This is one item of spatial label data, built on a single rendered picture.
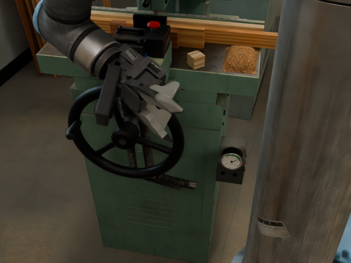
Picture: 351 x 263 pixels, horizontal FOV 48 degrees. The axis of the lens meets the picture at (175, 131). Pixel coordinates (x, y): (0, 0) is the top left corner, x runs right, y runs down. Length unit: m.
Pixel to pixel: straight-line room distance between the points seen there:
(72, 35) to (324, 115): 0.56
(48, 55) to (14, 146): 1.20
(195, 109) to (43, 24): 0.47
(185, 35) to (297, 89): 0.78
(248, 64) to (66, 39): 0.46
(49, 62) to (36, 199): 0.96
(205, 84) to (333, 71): 0.72
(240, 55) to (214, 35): 0.13
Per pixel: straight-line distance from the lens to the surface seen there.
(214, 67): 1.04
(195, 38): 1.11
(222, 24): 1.15
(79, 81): 1.14
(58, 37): 0.83
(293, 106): 0.36
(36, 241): 1.83
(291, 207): 0.43
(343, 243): 0.71
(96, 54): 0.78
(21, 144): 2.28
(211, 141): 1.16
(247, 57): 1.05
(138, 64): 0.78
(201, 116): 1.10
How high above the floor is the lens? 1.44
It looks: 41 degrees down
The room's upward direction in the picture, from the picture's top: straight up
